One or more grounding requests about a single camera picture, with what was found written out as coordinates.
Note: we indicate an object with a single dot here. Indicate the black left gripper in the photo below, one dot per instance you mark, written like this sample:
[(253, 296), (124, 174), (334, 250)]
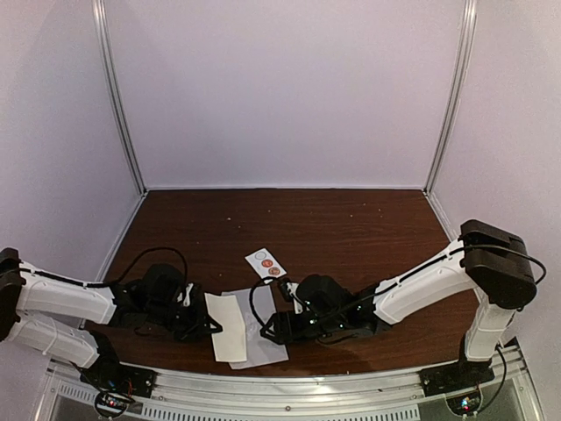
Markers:
[(195, 330)]

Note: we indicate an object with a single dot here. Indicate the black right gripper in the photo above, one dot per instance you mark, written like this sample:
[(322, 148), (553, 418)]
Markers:
[(289, 331)]

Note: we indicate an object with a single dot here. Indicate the white sticker sheet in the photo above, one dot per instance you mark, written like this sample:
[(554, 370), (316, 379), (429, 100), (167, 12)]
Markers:
[(254, 260)]

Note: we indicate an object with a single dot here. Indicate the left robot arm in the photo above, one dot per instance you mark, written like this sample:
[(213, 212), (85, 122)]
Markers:
[(31, 298)]

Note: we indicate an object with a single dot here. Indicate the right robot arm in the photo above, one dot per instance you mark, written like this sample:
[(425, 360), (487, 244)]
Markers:
[(483, 257)]

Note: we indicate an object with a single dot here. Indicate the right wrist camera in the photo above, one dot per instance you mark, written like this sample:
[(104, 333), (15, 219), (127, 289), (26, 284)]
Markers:
[(288, 291)]

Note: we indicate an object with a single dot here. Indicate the front aluminium rail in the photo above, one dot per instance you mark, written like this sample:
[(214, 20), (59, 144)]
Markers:
[(391, 395)]

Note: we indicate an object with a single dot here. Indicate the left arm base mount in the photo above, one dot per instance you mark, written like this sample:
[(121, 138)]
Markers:
[(116, 383)]

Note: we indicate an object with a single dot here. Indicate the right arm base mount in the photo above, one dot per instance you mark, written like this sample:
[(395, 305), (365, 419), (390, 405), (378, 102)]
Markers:
[(459, 382)]

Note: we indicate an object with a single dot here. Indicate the left aluminium frame post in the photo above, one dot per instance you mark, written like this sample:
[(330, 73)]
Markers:
[(116, 101)]

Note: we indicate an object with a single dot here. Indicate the aluminium frame post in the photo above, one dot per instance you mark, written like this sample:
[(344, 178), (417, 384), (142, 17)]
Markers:
[(467, 31), (116, 101)]

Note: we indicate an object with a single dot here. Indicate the right aluminium frame post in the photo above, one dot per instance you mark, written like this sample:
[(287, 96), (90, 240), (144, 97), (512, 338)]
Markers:
[(467, 31)]

